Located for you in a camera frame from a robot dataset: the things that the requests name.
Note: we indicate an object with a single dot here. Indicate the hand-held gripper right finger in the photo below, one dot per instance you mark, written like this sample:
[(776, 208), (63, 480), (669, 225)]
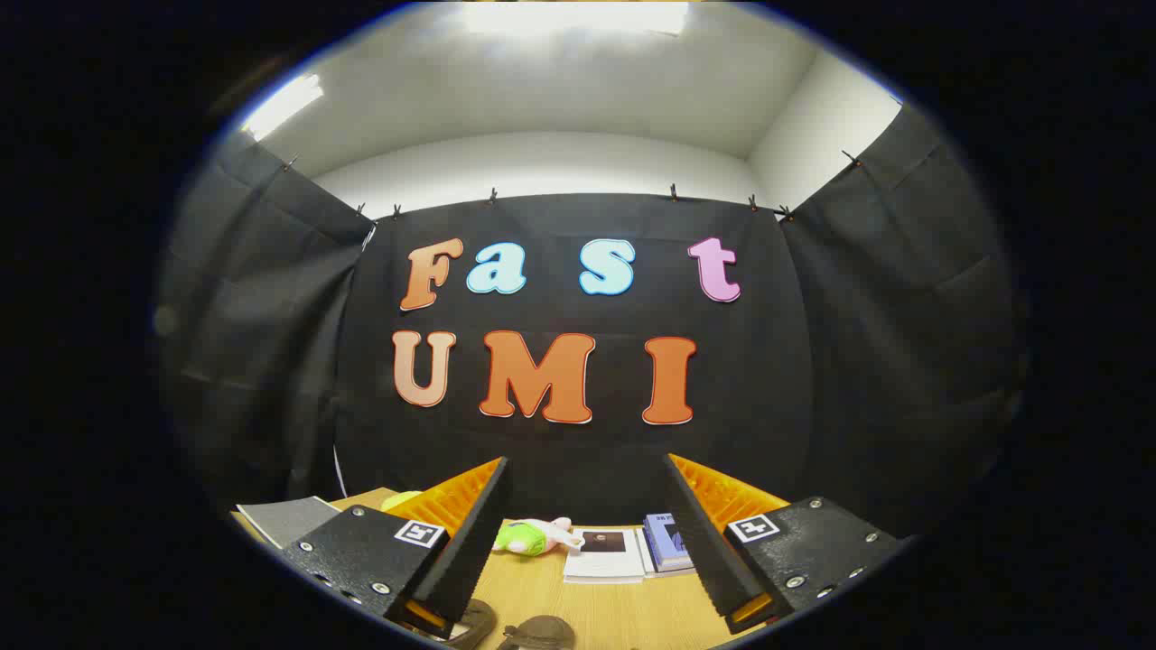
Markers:
[(700, 533)]

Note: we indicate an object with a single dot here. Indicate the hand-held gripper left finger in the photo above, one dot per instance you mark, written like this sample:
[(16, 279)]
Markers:
[(479, 533)]

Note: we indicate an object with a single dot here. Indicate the brown fuzzy shoe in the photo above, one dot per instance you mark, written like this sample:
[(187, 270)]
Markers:
[(477, 623), (540, 634)]

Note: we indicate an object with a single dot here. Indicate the grey fabric storage box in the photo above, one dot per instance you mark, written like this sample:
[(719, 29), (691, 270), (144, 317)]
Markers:
[(289, 519)]

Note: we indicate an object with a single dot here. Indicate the blue book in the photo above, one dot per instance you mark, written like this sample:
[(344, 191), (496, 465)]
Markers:
[(666, 542)]

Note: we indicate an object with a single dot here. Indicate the green and pink plush toy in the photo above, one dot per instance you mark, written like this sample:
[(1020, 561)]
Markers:
[(524, 539)]

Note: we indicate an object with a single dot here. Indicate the yellow plush toy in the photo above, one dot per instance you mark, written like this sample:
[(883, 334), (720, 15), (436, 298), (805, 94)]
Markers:
[(399, 499)]

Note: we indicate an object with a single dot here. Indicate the white book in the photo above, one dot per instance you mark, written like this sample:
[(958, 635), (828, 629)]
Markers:
[(605, 561)]

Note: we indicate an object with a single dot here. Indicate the black backdrop cloth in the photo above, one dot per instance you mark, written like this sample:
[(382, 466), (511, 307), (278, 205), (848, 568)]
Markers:
[(777, 370)]

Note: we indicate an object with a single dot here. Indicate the ceiling light panel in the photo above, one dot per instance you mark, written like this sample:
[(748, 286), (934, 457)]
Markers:
[(578, 16), (282, 106)]

